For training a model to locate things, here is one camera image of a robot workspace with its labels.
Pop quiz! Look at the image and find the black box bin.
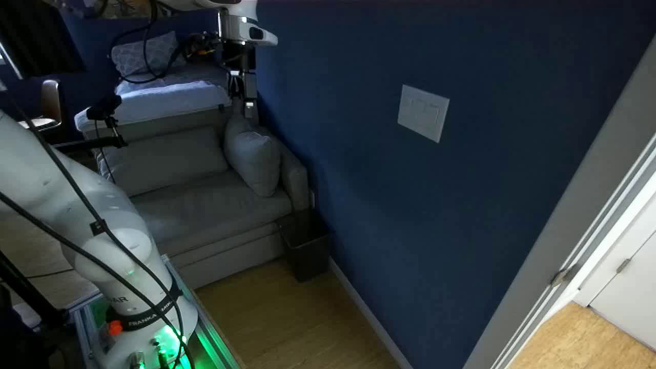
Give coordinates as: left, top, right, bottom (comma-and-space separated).
281, 208, 332, 285

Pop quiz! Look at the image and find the black looped cable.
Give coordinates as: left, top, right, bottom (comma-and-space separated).
107, 11, 231, 88

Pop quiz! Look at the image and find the large white pillow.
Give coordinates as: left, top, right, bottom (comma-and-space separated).
223, 113, 285, 201

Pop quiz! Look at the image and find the white door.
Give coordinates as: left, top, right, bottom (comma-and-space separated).
572, 196, 656, 355

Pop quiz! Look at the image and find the robot base cart green light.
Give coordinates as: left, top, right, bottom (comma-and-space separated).
72, 256, 242, 369

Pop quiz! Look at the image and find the grey fabric sofa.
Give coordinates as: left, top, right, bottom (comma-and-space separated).
72, 65, 316, 291

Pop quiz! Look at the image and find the black camera on stand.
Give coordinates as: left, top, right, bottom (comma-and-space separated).
82, 92, 131, 152

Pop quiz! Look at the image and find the white triple switch wall plate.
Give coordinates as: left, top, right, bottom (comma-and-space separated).
397, 82, 453, 147

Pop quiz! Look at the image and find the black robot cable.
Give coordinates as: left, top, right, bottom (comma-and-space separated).
0, 194, 181, 324
18, 116, 192, 369

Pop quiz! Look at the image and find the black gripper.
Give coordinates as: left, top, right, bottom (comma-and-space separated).
226, 42, 260, 110

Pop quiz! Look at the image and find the white baseboard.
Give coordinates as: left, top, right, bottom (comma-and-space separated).
327, 256, 416, 369

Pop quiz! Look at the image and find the wooden chair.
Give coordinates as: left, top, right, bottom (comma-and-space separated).
18, 77, 67, 133

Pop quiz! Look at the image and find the black tripod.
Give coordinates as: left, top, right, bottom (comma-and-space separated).
0, 250, 75, 369

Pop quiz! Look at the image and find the patterned blue cushion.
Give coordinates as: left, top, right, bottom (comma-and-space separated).
109, 29, 184, 82

